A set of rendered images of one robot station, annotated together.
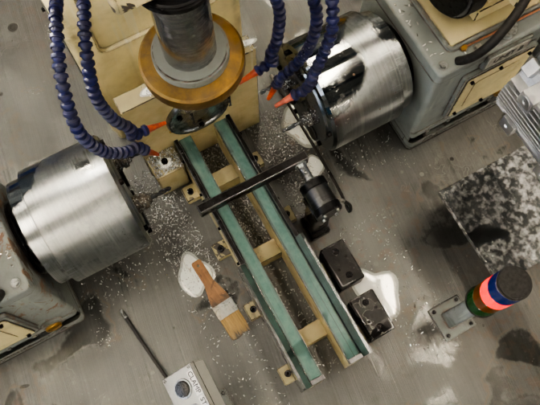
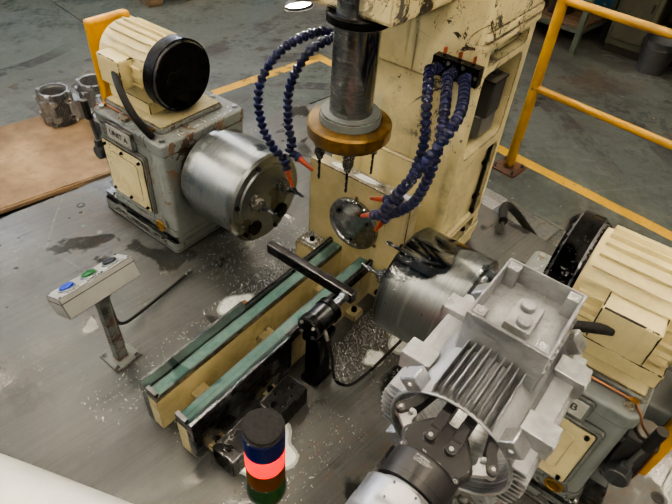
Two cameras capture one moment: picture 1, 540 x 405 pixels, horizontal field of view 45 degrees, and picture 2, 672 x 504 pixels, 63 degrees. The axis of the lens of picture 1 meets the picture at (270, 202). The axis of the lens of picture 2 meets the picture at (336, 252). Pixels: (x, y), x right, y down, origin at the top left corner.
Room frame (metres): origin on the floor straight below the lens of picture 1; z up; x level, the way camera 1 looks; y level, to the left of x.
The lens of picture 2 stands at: (0.09, -0.78, 1.90)
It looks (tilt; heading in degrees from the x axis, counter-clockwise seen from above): 43 degrees down; 62
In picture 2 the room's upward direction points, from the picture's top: 5 degrees clockwise
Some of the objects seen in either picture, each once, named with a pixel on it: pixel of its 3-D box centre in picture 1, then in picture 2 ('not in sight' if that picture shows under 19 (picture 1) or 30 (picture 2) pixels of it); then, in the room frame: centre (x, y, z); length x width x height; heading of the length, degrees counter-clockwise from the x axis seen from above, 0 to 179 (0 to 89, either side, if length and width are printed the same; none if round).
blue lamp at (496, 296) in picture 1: (509, 286); (263, 437); (0.20, -0.41, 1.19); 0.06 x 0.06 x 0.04
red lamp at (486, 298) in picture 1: (500, 291); (264, 452); (0.20, -0.41, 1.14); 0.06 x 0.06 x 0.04
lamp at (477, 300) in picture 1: (492, 295); (265, 466); (0.20, -0.41, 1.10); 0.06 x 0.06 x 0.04
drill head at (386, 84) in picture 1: (353, 75); (450, 302); (0.70, -0.19, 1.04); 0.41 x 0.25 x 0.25; 117
